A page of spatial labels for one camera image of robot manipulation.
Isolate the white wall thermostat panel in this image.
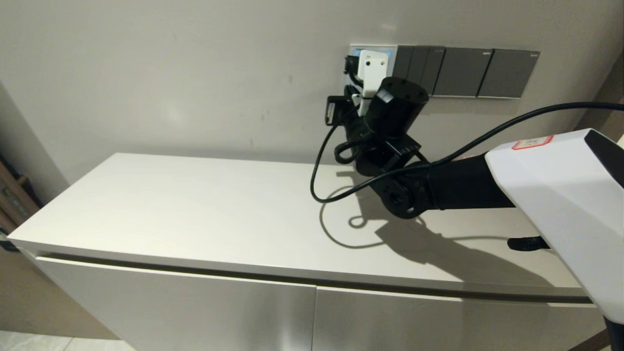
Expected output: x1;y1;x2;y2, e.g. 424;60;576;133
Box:
349;44;398;91

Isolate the white cabinet door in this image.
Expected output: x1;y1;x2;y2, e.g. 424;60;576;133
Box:
312;286;605;351
37;256;316;351

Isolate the white sideboard cabinet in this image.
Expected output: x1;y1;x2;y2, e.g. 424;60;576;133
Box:
7;153;605;351

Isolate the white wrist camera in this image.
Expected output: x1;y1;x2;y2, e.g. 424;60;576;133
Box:
357;50;390;117

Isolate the grey triple rocker switch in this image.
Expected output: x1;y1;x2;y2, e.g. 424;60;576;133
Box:
391;45;447;97

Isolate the black cable connector box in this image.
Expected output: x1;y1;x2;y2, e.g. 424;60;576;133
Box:
326;96;352;126

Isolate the grey single wall switch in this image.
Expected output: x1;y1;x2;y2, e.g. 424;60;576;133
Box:
433;47;494;98
478;49;541;99

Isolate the brown door frame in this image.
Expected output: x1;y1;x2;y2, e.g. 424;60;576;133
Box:
575;49;624;142

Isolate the brown wooden slat frame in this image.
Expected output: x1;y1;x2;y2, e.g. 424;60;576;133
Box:
0;160;41;235

